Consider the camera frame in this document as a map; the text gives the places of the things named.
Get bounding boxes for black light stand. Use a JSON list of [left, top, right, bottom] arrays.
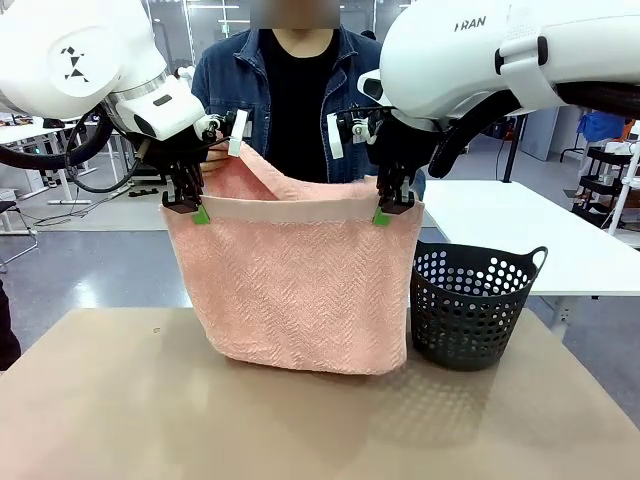
[[492, 113, 521, 184]]

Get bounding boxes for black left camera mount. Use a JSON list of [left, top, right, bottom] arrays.
[[197, 112, 237, 142]]

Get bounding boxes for black utility cart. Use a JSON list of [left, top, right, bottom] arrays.
[[572, 145, 640, 229]]

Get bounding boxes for large white table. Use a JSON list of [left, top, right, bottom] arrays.
[[422, 178, 640, 341]]

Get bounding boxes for pink terry towel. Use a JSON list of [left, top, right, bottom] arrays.
[[159, 144, 426, 376]]

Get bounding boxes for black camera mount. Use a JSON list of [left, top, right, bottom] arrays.
[[335, 110, 386, 146], [197, 112, 237, 142]]

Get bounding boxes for white desk with cables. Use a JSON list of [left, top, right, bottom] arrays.
[[0, 122, 99, 206]]

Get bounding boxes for grey open door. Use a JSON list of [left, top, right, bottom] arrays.
[[519, 107, 562, 162]]

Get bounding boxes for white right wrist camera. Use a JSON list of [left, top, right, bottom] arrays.
[[326, 112, 347, 161]]

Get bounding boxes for person in denim jacket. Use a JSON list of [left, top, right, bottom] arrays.
[[191, 0, 427, 201]]

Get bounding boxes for person in maroon top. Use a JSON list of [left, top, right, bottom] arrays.
[[578, 110, 632, 147]]

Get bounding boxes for white metal frame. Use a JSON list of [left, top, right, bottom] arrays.
[[606, 149, 640, 236]]

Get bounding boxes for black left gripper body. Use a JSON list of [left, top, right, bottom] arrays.
[[142, 127, 221, 169]]

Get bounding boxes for black right arm hose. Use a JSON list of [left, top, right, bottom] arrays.
[[428, 82, 640, 180]]

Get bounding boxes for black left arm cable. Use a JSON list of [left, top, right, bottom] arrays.
[[0, 107, 151, 196]]

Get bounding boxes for bystander in black trousers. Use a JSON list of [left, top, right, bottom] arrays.
[[0, 279, 22, 372]]

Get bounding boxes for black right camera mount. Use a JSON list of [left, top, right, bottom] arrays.
[[335, 110, 386, 146]]

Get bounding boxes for person's right hand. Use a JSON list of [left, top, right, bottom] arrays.
[[202, 148, 236, 175]]

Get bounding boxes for black perforated plastic basket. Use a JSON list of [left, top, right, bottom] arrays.
[[409, 239, 549, 374]]

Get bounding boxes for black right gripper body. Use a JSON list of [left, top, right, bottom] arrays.
[[368, 117, 440, 174]]

